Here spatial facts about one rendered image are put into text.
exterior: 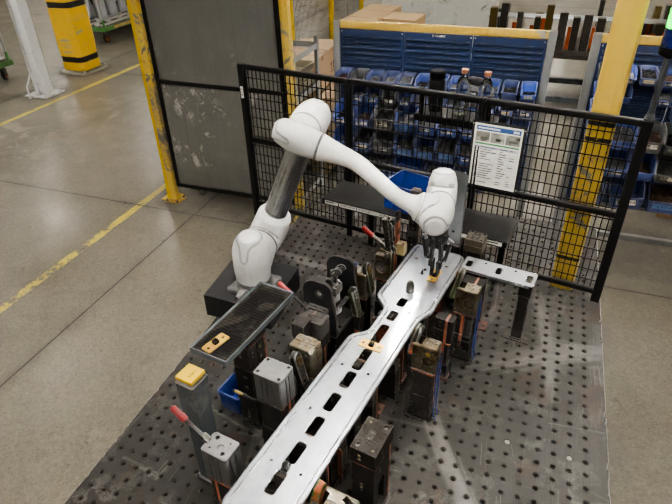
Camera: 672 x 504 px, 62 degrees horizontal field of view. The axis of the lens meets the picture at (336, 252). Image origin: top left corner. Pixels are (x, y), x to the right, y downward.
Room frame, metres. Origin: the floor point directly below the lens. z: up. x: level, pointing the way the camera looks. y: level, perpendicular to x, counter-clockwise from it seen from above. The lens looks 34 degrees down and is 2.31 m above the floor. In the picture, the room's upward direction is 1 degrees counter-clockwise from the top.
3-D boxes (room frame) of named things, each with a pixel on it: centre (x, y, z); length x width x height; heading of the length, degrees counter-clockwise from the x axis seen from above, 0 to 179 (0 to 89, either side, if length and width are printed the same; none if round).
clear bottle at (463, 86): (2.40, -0.57, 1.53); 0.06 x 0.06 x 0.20
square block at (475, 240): (1.97, -0.59, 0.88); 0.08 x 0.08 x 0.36; 60
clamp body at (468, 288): (1.64, -0.49, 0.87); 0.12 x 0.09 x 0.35; 60
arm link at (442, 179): (1.75, -0.38, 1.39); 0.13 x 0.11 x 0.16; 165
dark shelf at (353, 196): (2.27, -0.38, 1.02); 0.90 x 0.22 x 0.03; 60
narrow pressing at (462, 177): (2.01, -0.48, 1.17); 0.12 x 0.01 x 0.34; 60
